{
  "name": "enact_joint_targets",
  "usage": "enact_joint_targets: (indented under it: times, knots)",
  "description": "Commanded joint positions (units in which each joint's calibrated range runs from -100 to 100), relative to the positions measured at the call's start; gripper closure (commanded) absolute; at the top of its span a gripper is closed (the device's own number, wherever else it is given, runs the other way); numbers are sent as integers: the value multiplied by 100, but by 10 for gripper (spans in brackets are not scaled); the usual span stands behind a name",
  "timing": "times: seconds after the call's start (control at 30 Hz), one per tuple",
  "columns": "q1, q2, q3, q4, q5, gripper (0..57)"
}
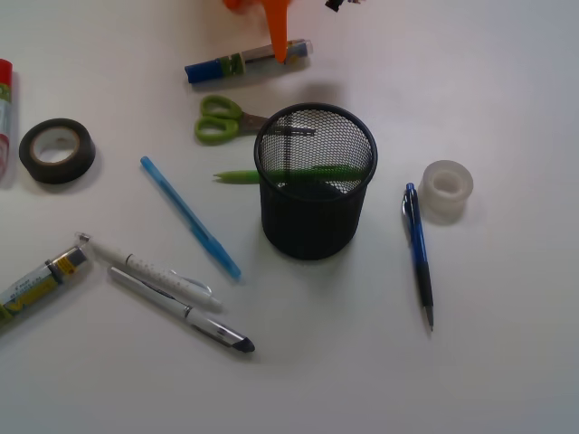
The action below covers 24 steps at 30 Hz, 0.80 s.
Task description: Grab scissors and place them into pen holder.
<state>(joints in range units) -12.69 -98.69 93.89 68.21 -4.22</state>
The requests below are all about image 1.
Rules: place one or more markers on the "orange fixed gripper finger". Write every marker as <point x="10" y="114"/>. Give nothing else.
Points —
<point x="276" y="12"/>

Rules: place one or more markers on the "orange moving gripper finger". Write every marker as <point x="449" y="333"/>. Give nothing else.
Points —
<point x="238" y="6"/>

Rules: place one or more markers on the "green handled scissors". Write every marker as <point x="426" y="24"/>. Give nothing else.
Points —
<point x="222" y="120"/>

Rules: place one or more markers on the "black mesh pen holder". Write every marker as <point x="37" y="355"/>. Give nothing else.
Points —
<point x="314" y="163"/>

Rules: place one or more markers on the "green pen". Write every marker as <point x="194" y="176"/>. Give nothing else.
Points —
<point x="237" y="176"/>

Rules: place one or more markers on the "light blue pen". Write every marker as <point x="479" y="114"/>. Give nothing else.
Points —
<point x="211" y="245"/>

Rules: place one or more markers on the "white dotted pen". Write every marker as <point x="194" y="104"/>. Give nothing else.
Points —
<point x="166" y="279"/>

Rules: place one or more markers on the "white black tipped pen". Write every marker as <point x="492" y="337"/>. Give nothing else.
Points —
<point x="190" y="315"/>

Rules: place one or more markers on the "blue capped marker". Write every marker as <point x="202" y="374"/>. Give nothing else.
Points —
<point x="253" y="62"/>

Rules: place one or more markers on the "black electrical tape roll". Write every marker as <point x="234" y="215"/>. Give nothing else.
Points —
<point x="57" y="151"/>

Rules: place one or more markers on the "dark blue mechanical pencil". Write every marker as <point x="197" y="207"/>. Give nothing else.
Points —
<point x="413" y="224"/>

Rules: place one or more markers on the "clear adhesive tape roll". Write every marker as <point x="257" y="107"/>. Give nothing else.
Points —
<point x="444" y="190"/>

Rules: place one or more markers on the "red capped glue stick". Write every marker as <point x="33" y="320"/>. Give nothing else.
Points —
<point x="6" y="96"/>

